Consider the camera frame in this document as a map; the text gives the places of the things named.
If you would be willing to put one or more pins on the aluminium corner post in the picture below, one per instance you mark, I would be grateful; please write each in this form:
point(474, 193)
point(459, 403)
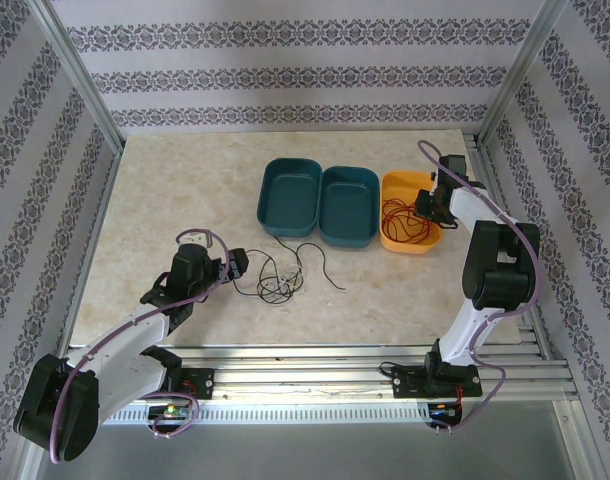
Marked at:
point(520, 75)
point(77, 75)

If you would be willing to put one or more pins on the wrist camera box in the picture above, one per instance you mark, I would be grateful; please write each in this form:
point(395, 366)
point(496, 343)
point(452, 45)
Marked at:
point(433, 176)
point(197, 241)

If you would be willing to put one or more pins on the teal plastic bin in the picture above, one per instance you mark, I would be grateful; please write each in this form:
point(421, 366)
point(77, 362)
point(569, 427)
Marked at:
point(347, 207)
point(287, 197)

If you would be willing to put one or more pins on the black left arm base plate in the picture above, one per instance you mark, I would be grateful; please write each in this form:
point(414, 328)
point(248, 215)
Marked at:
point(202, 384)

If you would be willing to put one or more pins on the orange plastic bin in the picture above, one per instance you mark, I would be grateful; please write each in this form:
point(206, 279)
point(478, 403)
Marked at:
point(400, 182)

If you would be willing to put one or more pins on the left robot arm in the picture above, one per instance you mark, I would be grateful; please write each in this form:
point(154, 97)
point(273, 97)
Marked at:
point(115, 350)

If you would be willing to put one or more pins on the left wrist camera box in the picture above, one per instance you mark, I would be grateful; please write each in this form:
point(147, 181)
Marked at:
point(197, 241)

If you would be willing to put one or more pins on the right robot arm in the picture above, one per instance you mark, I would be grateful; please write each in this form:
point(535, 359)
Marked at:
point(500, 270)

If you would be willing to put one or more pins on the aluminium rail frame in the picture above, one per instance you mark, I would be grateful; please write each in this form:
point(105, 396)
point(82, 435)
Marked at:
point(310, 380)

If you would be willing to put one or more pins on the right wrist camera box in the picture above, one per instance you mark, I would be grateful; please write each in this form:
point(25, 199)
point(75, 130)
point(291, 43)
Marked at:
point(433, 176)

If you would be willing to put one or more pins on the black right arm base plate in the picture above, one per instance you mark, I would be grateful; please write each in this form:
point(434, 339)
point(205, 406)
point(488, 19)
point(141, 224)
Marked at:
point(410, 382)

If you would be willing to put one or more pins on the aluminium side rail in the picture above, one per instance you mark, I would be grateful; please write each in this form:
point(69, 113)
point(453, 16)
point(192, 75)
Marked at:
point(532, 340)
point(104, 200)

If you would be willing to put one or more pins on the small electronics board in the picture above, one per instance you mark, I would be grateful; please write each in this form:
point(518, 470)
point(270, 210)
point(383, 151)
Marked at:
point(442, 412)
point(171, 412)

